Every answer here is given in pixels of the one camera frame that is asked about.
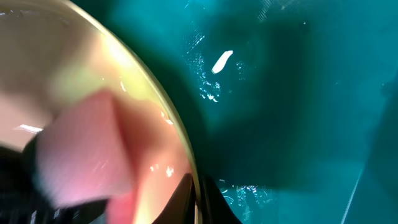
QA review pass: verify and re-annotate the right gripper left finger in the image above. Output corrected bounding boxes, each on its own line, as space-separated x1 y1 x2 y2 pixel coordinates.
152 174 196 224

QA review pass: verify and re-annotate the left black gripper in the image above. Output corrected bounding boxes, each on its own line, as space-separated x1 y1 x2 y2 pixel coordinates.
1 134 108 224

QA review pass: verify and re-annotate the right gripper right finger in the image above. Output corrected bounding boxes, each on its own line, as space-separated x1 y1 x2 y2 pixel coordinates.
200 176 241 224

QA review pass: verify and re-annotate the yellow-green plate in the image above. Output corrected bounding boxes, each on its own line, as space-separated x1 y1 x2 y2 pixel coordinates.
1 1 202 223

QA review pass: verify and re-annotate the teal plastic tray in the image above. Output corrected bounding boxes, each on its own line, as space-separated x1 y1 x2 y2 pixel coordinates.
78 0 397 223

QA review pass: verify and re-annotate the green and orange sponge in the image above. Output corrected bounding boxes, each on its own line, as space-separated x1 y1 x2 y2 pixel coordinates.
35 90 133 224

